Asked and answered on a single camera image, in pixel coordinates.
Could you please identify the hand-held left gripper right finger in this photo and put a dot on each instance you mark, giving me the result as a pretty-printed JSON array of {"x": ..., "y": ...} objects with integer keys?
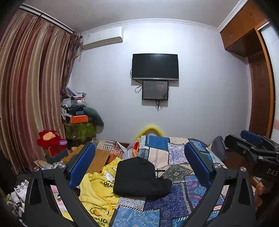
[{"x": 197, "y": 163}]

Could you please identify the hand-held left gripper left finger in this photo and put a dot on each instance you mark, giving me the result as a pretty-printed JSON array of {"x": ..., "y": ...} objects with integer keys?
[{"x": 81, "y": 162}]

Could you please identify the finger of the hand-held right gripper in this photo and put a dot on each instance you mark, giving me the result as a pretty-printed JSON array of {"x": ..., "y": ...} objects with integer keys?
[
  {"x": 250, "y": 136},
  {"x": 237, "y": 144}
]

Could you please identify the black zip hoodie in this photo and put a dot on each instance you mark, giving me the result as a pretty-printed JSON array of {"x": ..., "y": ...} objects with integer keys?
[{"x": 137, "y": 176}]

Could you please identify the pile of clothes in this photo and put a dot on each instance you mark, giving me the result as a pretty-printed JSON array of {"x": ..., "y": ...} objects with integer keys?
[{"x": 73, "y": 100}]

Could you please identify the wooden lap desk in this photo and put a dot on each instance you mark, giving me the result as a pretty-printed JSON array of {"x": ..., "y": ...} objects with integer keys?
[{"x": 99, "y": 159}]

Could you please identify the grey backpack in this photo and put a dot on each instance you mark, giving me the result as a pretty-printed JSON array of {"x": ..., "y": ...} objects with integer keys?
[{"x": 218, "y": 148}]

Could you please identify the dark grey box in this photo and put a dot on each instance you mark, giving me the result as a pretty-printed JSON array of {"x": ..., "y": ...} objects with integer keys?
[{"x": 56, "y": 156}]

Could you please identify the orange grey striped cloth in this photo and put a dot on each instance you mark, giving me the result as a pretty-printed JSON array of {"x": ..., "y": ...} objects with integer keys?
[{"x": 109, "y": 147}]

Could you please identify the green cloth covered stand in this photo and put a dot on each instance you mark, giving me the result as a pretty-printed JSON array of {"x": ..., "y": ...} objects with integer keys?
[{"x": 80, "y": 131}]

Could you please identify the yellow printed garment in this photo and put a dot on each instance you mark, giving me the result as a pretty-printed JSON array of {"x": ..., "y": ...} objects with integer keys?
[{"x": 96, "y": 192}]

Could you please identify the blue patchwork bed blanket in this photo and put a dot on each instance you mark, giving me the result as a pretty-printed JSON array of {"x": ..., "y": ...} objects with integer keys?
[{"x": 185, "y": 196}]

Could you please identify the red plush toy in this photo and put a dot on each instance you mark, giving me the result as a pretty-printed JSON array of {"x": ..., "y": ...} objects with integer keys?
[{"x": 46, "y": 137}]

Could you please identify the orange box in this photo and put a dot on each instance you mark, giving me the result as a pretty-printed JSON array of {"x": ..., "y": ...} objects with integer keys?
[{"x": 79, "y": 119}]

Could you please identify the brown wooden room door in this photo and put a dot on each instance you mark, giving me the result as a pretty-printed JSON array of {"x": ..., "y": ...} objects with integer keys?
[{"x": 261, "y": 93}]

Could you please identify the grey plush pillow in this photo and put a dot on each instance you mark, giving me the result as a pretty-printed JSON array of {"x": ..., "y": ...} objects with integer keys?
[{"x": 96, "y": 115}]

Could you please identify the yellow foam tube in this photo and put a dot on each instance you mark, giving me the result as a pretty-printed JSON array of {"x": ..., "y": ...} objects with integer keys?
[{"x": 150, "y": 127}]

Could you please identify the pile of papers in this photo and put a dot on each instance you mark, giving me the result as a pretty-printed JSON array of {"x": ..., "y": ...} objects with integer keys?
[{"x": 19, "y": 192}]

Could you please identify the brown striped curtain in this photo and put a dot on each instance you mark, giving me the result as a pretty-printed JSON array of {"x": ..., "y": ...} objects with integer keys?
[{"x": 32, "y": 87}]

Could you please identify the brown wooden overhead cabinet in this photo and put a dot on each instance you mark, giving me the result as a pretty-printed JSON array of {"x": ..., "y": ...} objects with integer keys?
[{"x": 242, "y": 28}]

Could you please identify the white air conditioner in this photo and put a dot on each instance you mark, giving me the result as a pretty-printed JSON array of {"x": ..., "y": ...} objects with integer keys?
[{"x": 102, "y": 39}]

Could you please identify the small black wall monitor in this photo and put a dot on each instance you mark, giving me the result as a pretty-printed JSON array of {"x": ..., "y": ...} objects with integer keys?
[{"x": 155, "y": 90}]

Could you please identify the black wall television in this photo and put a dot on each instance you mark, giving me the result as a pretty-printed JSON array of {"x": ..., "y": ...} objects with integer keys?
[{"x": 155, "y": 66}]

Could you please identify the white curtain rail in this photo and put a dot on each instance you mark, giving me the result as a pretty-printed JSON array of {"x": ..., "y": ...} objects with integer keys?
[{"x": 48, "y": 18}]

